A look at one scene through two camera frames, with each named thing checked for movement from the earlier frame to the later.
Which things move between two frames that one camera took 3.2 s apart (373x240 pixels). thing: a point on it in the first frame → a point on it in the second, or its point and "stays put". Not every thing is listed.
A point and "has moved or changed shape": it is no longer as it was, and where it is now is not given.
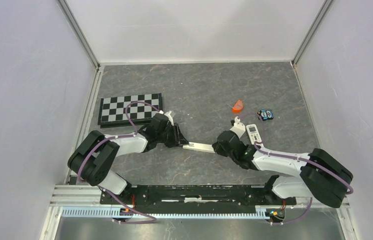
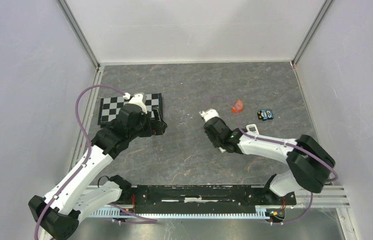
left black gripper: x=178 y=138 → x=154 y=128
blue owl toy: x=265 y=114 stays put
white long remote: x=199 y=147 has moved or changed shape
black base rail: x=195 y=197 stays put
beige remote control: x=253 y=133 stays put
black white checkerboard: x=130 y=110 stays put
